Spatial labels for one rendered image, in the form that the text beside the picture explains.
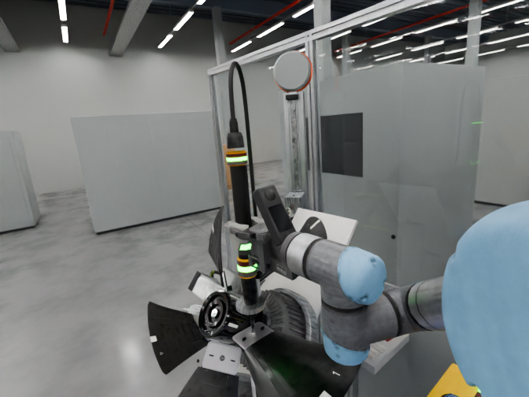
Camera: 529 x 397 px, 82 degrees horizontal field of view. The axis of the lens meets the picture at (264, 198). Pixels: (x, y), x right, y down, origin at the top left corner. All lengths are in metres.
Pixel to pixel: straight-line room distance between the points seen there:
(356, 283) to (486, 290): 0.28
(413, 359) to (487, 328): 1.31
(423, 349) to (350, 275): 1.01
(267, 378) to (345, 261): 0.34
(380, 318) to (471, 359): 0.34
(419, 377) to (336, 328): 1.04
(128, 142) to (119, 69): 7.16
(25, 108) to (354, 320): 12.57
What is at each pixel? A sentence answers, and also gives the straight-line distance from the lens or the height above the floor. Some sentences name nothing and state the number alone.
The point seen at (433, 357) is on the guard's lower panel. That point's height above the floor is 0.78.
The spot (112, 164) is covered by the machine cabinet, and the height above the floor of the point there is 1.22.
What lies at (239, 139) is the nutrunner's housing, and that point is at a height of 1.65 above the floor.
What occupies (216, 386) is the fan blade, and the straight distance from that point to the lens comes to 0.88.
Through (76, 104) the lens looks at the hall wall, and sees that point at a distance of 12.74.
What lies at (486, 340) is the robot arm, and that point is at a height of 1.56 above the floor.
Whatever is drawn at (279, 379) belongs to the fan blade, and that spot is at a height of 1.18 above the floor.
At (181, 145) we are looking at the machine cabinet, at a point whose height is 1.43.
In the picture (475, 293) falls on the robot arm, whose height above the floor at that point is 1.58.
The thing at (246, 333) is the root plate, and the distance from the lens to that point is 0.83.
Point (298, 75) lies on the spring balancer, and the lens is 1.32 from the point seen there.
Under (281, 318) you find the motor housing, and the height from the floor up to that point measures 1.16.
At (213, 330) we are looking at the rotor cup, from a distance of 0.84.
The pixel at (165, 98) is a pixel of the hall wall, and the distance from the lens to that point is 13.17.
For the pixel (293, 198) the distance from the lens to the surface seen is 1.24.
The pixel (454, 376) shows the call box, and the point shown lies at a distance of 0.94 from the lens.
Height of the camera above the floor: 1.68
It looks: 13 degrees down
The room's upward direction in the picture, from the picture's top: 4 degrees counter-clockwise
